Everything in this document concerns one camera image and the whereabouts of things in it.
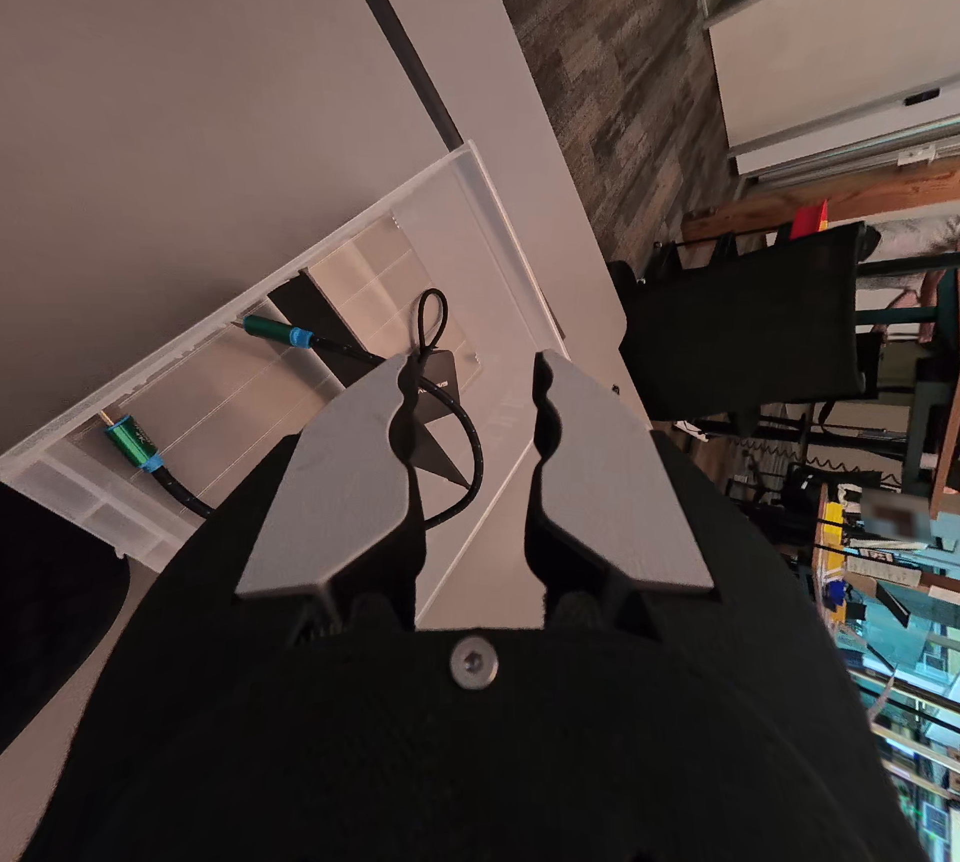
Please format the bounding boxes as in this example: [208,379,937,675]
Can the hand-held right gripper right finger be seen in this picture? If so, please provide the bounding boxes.
[522,349,715,596]

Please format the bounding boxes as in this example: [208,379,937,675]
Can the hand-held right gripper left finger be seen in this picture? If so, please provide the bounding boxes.
[234,352,429,600]

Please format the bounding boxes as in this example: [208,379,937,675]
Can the clear plastic organizer box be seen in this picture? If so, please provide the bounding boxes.
[0,140,571,626]

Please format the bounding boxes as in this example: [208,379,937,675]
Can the black capture box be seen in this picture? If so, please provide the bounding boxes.
[416,349,462,428]

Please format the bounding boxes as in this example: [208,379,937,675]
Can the braided hdmi cable green plugs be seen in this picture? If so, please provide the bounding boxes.
[97,314,487,529]

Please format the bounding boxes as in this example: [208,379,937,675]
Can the black usb cable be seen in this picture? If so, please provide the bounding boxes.
[414,286,453,356]

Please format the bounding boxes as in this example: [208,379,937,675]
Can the black divider plate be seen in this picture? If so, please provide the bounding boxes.
[267,268,472,489]

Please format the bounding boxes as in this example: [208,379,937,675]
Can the dark grey table strip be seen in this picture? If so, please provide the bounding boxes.
[311,0,465,152]

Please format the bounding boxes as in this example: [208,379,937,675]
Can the white cabinet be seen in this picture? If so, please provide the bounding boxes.
[701,0,960,180]

